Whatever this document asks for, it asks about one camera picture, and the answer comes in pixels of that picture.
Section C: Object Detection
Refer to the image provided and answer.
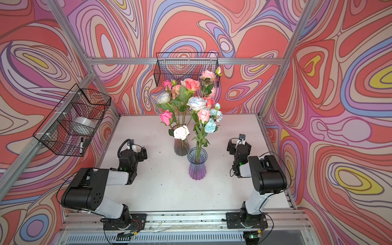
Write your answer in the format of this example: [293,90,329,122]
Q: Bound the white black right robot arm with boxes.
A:
[223,138,288,230]

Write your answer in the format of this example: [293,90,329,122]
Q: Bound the turquoise spray rose stem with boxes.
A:
[204,103,223,145]

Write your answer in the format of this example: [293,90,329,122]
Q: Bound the black wire basket back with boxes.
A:
[154,51,219,87]

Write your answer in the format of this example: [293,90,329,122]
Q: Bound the small pink bud rose stem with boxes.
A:
[200,66,222,99]

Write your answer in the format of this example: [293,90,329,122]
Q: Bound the pale blue rose stem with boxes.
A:
[156,92,177,125]

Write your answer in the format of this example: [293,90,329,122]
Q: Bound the pink grey glass vase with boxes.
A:
[174,139,189,156]

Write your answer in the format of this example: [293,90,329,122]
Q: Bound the cream pink rose stem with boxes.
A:
[194,136,203,164]

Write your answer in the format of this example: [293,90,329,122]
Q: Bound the black wire basket left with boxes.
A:
[33,84,111,157]

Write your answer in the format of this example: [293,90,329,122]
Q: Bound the purple blue glass vase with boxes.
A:
[187,147,208,180]

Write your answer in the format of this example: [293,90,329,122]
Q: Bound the pink spray rose stem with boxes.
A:
[169,80,182,127]

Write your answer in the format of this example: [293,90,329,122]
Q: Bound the black wire basket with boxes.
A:
[33,84,111,157]
[154,51,219,87]

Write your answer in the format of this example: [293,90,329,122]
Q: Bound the light blue rose stem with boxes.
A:
[187,97,207,111]

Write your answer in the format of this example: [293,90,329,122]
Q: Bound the white tape roll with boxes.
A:
[73,116,96,128]

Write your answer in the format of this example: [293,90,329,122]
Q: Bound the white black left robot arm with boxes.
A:
[60,146,148,235]

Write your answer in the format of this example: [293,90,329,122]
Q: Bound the coral pink rose stem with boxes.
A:
[179,78,201,103]

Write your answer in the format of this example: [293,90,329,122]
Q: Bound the pale pink rose stem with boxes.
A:
[191,109,210,148]

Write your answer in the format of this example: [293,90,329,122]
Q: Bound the aluminium frame post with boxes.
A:
[45,0,121,120]

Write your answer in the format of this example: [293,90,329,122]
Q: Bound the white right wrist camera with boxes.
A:
[236,134,246,145]

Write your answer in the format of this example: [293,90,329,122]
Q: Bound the bright pink rose stem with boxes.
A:
[162,80,173,92]

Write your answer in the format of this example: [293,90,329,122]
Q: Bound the red pink rose stem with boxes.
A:
[204,98,215,109]

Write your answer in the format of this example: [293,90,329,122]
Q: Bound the magenta rose stem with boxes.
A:
[159,110,174,137]

